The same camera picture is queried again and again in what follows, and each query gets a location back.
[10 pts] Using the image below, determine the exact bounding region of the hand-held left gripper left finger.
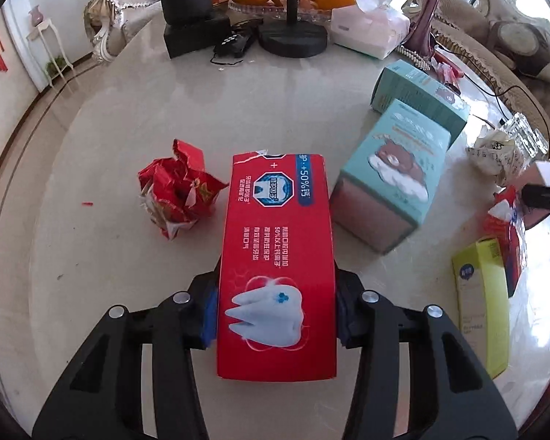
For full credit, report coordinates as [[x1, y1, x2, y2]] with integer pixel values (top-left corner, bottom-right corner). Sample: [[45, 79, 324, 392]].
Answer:
[[31, 272, 221, 440]]

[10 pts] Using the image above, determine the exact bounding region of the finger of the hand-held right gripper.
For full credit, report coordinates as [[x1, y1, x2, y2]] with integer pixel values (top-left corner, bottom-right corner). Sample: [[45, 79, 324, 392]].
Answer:
[[520, 182, 550, 208]]

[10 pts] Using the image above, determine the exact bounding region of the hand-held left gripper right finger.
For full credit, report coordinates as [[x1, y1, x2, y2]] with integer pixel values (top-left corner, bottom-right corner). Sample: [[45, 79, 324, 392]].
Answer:
[[332, 270, 518, 440]]

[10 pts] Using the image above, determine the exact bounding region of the red toothpaste box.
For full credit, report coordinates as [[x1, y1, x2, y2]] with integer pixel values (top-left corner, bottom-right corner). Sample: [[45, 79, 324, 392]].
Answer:
[[216, 150, 338, 382]]

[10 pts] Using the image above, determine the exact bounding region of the red snack packet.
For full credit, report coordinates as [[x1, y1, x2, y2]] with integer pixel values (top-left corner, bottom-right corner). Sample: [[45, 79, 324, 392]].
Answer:
[[481, 187, 529, 298]]

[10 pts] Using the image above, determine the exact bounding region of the crumpled white paper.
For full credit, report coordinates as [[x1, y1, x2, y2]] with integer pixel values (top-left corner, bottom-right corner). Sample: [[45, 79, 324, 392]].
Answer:
[[466, 127, 528, 185]]

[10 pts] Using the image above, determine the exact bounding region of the yellow-green carton box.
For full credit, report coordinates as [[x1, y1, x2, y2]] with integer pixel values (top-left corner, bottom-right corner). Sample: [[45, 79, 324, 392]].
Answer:
[[451, 237, 512, 380]]

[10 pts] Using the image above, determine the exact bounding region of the crumpled red wrapper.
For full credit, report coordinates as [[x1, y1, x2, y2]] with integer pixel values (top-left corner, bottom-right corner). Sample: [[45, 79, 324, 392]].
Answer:
[[137, 138, 230, 240]]

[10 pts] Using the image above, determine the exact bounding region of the teal bear print box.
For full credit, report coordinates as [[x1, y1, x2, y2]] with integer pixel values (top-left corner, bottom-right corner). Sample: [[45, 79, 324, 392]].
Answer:
[[329, 98, 452, 255]]

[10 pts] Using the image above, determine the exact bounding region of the beige ornate sofa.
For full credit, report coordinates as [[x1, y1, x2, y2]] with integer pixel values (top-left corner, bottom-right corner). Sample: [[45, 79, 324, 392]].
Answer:
[[406, 0, 550, 157]]

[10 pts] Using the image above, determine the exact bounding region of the brown square sofa cushion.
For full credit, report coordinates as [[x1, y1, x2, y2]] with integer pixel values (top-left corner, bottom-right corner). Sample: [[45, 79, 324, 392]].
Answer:
[[487, 19, 550, 84]]

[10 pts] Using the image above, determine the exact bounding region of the small red wrapper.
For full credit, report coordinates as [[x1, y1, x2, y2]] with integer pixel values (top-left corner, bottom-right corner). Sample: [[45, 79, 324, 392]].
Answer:
[[433, 52, 462, 87]]

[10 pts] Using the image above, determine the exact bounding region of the teal carton box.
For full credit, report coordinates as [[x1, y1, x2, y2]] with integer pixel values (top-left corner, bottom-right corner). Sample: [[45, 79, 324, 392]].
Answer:
[[370, 59, 472, 136]]

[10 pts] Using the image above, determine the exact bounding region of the purple glass vase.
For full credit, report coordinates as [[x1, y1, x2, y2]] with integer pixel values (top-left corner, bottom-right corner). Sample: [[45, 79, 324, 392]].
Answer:
[[406, 0, 446, 56]]

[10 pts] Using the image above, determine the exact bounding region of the white tissue pack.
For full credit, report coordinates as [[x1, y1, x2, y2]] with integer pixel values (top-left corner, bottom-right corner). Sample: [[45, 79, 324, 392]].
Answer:
[[329, 0, 410, 60]]

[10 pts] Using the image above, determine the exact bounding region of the black remote control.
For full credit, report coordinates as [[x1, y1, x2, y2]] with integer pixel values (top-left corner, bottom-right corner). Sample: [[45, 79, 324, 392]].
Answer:
[[212, 27, 257, 59]]

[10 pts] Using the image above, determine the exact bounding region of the flat black box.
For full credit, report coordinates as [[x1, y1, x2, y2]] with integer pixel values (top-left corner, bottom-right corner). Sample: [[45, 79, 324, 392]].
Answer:
[[163, 13, 232, 59]]

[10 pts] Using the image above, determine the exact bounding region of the black phone stand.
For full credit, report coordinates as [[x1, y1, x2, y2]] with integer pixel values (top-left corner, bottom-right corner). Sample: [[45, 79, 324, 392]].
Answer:
[[257, 0, 329, 58]]

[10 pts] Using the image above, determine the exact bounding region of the glass fruit plate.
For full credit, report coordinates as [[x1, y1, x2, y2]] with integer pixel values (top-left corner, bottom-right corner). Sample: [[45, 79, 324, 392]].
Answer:
[[227, 0, 336, 25]]

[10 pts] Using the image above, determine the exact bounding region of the ornate tufted armchair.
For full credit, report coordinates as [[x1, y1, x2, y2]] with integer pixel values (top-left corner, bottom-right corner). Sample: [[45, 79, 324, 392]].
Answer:
[[83, 0, 221, 62]]

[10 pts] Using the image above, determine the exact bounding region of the white plant stand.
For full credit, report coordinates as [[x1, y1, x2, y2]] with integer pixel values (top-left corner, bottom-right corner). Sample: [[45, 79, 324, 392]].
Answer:
[[26, 18, 74, 88]]

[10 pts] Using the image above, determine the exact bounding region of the black cable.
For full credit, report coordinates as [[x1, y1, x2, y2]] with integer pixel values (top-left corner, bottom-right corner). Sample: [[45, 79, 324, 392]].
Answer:
[[458, 72, 525, 125]]

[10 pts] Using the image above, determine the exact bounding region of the pearl bead string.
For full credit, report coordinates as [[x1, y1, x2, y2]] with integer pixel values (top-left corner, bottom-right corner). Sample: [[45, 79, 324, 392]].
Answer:
[[396, 45, 434, 72]]

